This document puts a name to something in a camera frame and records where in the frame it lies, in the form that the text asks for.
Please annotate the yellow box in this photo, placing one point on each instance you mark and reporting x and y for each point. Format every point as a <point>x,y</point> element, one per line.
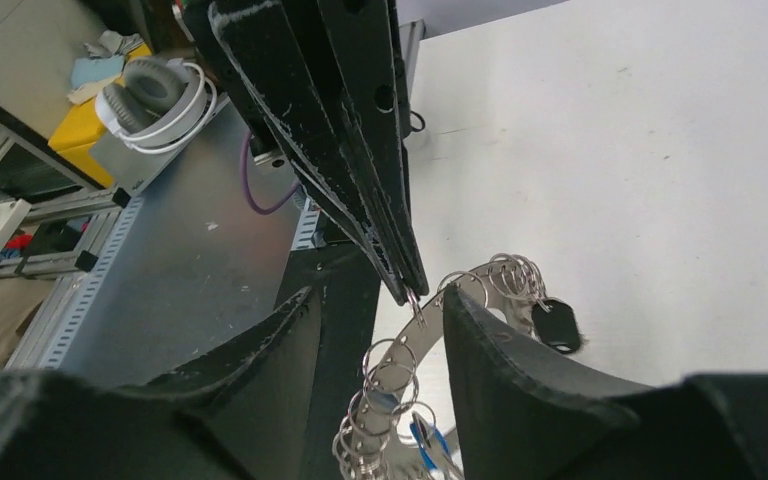
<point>81,129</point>

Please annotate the blue tag key on disc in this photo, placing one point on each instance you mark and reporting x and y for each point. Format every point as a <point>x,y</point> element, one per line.
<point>432,446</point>

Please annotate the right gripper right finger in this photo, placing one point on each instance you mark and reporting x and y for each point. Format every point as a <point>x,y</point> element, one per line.
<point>524,411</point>

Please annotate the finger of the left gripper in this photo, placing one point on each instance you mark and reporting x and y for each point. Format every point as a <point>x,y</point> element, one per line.
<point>282,56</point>
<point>373,120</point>

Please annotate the black head key on disc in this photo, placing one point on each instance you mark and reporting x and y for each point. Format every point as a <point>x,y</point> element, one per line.
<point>555,325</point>

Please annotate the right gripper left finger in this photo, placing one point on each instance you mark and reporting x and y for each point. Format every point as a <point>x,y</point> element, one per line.
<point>237,412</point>

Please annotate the white headphones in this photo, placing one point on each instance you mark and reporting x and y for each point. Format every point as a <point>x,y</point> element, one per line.
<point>159,105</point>

